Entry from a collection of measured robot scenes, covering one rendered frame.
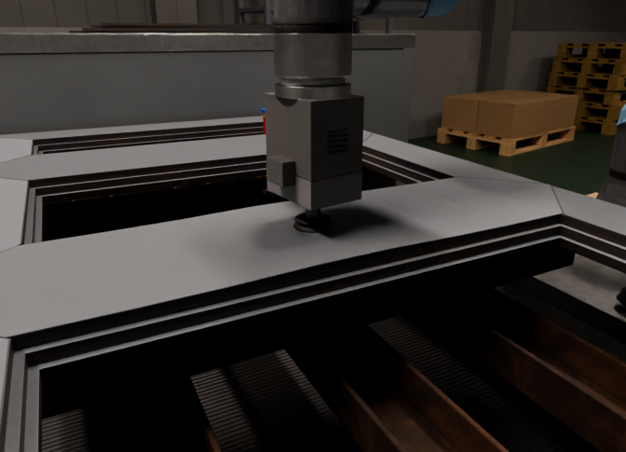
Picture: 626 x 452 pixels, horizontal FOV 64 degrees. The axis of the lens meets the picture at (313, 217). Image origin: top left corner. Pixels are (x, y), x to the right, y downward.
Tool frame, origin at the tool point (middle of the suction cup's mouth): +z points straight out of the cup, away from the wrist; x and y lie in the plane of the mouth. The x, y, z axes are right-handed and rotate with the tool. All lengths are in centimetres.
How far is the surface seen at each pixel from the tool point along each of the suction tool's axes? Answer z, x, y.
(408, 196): -1.0, 16.6, -2.2
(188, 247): -1.0, -13.1, -2.5
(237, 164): 0.2, 8.2, -34.6
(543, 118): 55, 429, -227
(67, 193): 1.3, -18.3, -37.1
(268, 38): -20, 39, -76
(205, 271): -1.0, -13.9, 3.4
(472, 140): 76, 375, -265
